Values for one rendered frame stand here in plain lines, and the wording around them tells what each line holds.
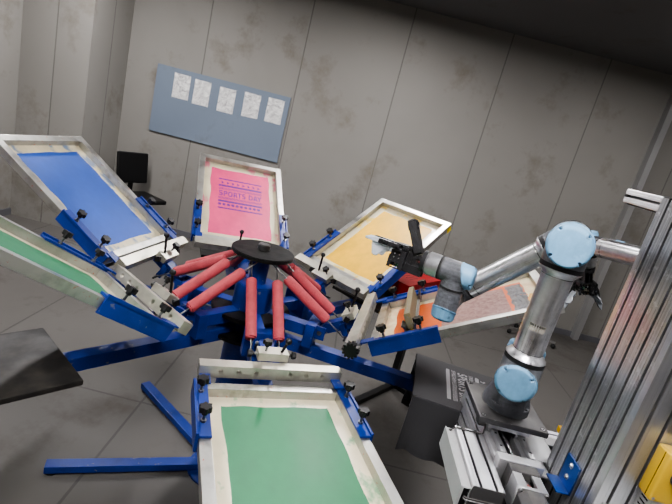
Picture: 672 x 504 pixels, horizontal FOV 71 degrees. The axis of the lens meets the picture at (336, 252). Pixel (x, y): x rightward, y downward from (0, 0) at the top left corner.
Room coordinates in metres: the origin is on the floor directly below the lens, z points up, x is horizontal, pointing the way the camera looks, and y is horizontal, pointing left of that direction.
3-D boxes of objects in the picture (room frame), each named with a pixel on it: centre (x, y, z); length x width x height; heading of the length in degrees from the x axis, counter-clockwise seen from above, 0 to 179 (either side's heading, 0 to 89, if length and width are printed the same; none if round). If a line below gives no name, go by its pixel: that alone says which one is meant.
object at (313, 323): (2.23, 0.35, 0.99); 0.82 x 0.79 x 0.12; 82
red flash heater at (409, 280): (3.34, -0.53, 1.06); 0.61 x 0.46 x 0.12; 142
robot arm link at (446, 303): (1.42, -0.38, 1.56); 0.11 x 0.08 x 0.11; 156
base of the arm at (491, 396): (1.42, -0.67, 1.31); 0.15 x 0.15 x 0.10
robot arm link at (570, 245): (1.30, -0.62, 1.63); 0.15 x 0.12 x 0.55; 156
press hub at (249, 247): (2.23, 0.35, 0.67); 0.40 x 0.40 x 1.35
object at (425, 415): (1.89, -0.72, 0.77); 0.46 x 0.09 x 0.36; 82
